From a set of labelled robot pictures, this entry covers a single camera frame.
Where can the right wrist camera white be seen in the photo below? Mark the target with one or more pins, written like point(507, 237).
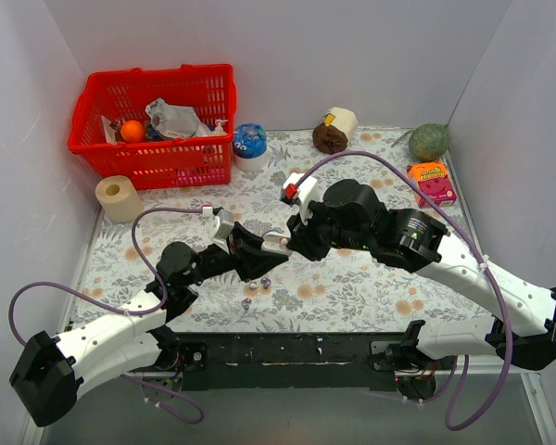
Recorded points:
point(301, 195)

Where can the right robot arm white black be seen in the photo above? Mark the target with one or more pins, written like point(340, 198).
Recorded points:
point(521, 325)

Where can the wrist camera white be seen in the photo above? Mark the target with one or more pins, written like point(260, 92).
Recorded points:
point(301, 195)
point(223, 225)

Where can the orange pink sponge box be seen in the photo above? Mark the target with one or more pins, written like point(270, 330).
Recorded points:
point(433, 179)

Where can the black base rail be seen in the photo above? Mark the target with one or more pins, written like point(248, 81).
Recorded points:
point(206, 361)

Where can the floral table mat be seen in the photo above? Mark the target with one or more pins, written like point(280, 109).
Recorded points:
point(348, 291)

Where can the white earbud charging case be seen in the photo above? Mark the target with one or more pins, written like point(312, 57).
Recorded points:
point(270, 243)

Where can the brown cream towel roll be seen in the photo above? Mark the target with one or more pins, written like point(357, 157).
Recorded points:
point(335, 130)

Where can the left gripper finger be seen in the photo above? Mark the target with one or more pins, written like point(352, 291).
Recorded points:
point(251, 265)
point(243, 241)

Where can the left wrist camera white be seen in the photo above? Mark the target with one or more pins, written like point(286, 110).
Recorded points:
point(223, 225)

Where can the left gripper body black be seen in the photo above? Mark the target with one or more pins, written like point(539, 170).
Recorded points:
point(234, 255)

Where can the beige paper roll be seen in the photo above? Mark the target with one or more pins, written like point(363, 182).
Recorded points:
point(119, 199)

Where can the orange fruit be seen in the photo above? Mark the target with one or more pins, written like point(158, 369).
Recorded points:
point(132, 132)

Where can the red plastic shopping basket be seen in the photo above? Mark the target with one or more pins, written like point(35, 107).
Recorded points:
point(124, 94)

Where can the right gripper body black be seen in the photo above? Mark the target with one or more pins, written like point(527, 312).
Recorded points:
point(303, 233)

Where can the green textured melon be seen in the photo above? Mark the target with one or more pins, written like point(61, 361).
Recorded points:
point(428, 142)

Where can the crumpled grey plastic bag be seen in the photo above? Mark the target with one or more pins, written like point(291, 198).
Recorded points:
point(172, 122)

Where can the blue white wipes tub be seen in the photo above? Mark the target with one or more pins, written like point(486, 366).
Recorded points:
point(250, 150)

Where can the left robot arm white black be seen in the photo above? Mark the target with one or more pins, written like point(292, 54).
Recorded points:
point(53, 372)

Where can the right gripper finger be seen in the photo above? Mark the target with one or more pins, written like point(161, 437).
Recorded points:
point(297, 229)
point(308, 248)

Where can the white pump bottle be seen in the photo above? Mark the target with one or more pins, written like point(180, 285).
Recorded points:
point(219, 128)

